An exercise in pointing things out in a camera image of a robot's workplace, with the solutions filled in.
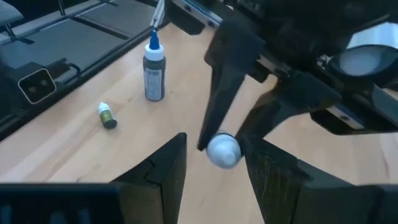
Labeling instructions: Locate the small green dropper bottle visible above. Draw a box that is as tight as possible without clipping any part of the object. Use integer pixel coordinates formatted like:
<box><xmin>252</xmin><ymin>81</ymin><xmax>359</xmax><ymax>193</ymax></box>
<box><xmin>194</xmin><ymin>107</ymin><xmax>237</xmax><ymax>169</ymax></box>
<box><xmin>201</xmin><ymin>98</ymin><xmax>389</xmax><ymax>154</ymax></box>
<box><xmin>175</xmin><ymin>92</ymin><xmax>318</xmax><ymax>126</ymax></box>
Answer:
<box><xmin>98</xmin><ymin>101</ymin><xmax>118</xmax><ymax>130</ymax></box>

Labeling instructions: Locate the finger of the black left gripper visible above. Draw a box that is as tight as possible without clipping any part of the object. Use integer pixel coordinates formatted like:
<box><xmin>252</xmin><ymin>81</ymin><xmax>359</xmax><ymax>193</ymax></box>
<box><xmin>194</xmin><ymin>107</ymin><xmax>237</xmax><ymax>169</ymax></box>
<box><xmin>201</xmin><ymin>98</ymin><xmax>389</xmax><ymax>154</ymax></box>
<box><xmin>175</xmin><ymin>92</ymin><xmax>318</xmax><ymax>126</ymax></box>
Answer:
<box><xmin>236</xmin><ymin>74</ymin><xmax>341</xmax><ymax>141</ymax></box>
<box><xmin>197</xmin><ymin>20</ymin><xmax>267</xmax><ymax>152</ymax></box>

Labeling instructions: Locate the large blue food coloring bottle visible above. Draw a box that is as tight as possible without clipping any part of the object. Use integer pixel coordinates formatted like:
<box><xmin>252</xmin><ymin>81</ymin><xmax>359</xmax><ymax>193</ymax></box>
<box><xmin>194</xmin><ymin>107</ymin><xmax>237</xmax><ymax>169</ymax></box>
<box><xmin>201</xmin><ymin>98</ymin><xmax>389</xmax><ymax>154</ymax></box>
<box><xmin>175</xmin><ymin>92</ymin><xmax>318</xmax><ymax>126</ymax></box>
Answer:
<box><xmin>142</xmin><ymin>28</ymin><xmax>167</xmax><ymax>102</ymax></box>

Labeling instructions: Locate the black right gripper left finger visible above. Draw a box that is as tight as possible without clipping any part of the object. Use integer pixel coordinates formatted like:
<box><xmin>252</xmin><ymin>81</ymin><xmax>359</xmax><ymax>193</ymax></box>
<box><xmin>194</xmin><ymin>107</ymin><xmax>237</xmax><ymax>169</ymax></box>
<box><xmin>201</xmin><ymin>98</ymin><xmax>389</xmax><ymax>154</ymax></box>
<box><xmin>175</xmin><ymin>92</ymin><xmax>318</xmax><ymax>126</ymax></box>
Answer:
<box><xmin>0</xmin><ymin>133</ymin><xmax>187</xmax><ymax>224</ymax></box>

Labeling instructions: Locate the small black camera box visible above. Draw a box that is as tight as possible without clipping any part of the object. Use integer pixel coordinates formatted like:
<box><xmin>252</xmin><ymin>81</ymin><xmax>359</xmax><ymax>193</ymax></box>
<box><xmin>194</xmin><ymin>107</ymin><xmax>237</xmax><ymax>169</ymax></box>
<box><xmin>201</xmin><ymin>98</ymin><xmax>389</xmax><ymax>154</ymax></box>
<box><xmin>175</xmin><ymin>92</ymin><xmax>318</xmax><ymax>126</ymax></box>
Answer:
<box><xmin>17</xmin><ymin>67</ymin><xmax>58</xmax><ymax>105</ymax></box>

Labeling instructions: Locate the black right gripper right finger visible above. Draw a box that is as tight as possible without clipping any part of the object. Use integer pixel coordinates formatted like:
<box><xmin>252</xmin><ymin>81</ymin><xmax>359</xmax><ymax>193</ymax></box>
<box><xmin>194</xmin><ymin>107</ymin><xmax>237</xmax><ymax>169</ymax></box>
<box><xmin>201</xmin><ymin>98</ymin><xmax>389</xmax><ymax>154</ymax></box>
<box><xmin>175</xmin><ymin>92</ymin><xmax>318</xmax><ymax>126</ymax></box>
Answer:
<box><xmin>241</xmin><ymin>136</ymin><xmax>398</xmax><ymax>224</ymax></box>

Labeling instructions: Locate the small dark dropper bottle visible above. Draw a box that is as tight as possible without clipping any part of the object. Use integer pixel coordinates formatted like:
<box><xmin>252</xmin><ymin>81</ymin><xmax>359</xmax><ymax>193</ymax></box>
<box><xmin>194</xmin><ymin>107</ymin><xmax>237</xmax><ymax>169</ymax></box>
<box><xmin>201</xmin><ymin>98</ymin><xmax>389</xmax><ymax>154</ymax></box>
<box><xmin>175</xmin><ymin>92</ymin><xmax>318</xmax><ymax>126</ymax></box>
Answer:
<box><xmin>206</xmin><ymin>131</ymin><xmax>244</xmax><ymax>170</ymax></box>

